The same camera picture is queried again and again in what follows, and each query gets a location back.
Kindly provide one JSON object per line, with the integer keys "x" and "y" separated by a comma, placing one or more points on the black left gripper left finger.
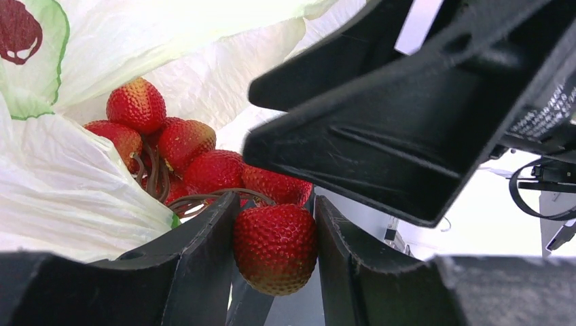
{"x": 180, "y": 278}

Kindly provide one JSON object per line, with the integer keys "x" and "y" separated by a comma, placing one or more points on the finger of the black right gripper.
{"x": 363, "y": 44}
{"x": 366, "y": 138}

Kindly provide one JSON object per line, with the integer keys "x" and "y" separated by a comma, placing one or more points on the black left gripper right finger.
{"x": 366, "y": 282}

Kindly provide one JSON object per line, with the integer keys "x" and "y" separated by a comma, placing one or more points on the light green plastic bag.
{"x": 87, "y": 85}

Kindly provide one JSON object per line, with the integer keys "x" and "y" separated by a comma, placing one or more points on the red fake fruit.
{"x": 225, "y": 189}

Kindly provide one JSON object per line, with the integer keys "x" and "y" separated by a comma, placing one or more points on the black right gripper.
{"x": 519, "y": 92}

